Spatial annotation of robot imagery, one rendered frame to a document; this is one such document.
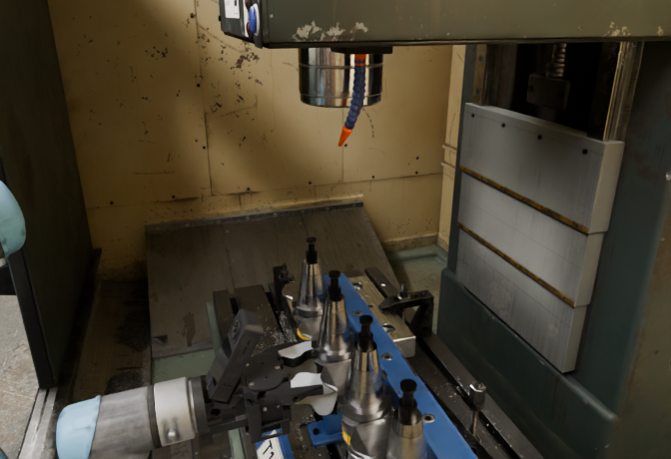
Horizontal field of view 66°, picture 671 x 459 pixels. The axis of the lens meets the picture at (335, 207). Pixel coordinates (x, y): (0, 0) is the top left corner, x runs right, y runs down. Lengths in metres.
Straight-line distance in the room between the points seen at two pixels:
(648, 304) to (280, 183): 1.42
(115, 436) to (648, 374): 0.97
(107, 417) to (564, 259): 0.89
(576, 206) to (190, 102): 1.37
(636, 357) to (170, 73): 1.61
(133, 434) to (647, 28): 0.89
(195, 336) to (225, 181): 0.62
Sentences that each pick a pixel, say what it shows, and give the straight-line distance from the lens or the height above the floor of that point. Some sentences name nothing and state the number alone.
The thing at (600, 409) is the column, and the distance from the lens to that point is 1.26.
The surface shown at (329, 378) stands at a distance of 0.67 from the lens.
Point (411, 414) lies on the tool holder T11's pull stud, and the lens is 0.50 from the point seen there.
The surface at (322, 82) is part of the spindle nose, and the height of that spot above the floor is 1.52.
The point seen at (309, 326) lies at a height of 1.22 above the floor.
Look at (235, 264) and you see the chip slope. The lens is 1.96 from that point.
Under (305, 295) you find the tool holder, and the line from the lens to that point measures 0.78.
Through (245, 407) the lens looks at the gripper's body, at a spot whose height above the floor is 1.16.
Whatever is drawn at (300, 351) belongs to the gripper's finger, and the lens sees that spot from 0.74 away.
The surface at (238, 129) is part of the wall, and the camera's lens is 2.02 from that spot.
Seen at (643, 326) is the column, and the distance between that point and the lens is 1.15.
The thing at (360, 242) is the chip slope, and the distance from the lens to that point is 2.08.
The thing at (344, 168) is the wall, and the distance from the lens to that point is 2.16.
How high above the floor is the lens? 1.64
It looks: 21 degrees down
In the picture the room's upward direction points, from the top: straight up
